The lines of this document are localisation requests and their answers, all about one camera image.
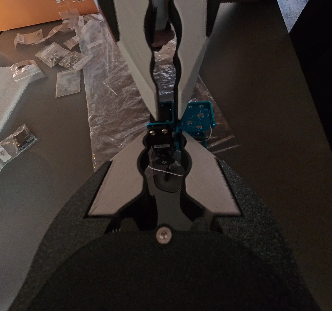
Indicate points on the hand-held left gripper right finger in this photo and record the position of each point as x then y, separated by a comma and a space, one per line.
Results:
210, 186

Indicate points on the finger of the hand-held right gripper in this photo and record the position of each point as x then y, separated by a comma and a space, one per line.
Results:
129, 17
194, 30

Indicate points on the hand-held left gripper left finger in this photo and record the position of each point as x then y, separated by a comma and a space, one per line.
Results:
119, 186

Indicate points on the black servo with blue bracket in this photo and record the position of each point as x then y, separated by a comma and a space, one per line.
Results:
197, 116

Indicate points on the person's right hand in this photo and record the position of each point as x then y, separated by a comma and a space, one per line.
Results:
162, 37

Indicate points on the pile of small screw bags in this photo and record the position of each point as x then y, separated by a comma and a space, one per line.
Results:
50, 54

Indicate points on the orange cardboard box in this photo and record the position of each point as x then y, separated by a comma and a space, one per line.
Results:
26, 4

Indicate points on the large clear plastic bag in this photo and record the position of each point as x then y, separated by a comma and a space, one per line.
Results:
116, 103

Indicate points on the small bag with black parts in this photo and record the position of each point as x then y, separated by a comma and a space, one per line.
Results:
26, 69

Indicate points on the small bag with blue parts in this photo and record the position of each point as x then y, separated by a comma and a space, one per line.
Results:
18, 142

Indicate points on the white foam sheet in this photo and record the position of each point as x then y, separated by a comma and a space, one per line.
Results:
10, 93

